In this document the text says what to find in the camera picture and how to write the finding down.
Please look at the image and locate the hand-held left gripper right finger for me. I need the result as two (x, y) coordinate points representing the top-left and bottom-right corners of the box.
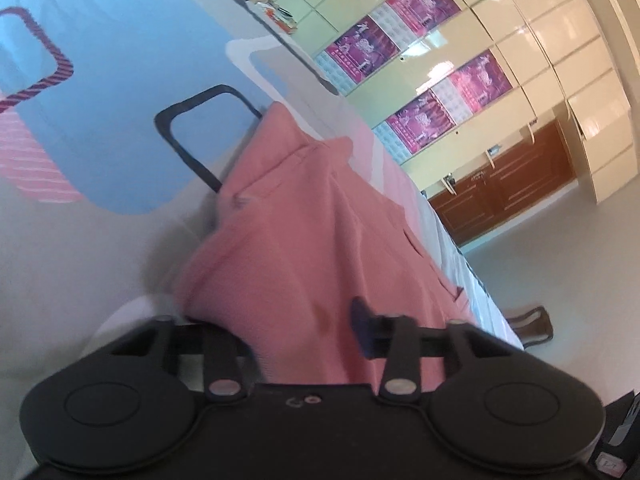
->
(350, 296), (523, 405)

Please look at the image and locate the cream wardrobe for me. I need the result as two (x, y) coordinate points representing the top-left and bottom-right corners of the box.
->
(265, 0), (640, 206)

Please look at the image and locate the cream corner shelf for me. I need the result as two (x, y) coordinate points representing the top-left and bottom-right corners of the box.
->
(440, 119), (541, 196)

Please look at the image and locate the pink sweater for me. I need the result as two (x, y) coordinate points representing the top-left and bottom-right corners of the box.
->
(172, 102), (476, 386)

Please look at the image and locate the wooden chair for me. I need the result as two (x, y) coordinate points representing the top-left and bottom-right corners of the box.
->
(504, 305), (554, 347)

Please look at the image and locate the purple wall poster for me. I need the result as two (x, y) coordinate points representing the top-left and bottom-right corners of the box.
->
(372, 92), (458, 163)
(315, 17), (401, 96)
(432, 51), (514, 116)
(369, 0), (462, 41)

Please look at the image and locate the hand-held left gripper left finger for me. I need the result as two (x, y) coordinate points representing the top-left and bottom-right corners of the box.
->
(107, 314), (261, 403)

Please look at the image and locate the patterned bed sheet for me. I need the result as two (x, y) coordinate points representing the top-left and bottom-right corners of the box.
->
(0, 0), (526, 480)

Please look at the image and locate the brown wooden door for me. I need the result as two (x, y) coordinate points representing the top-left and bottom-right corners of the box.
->
(427, 120), (576, 248)

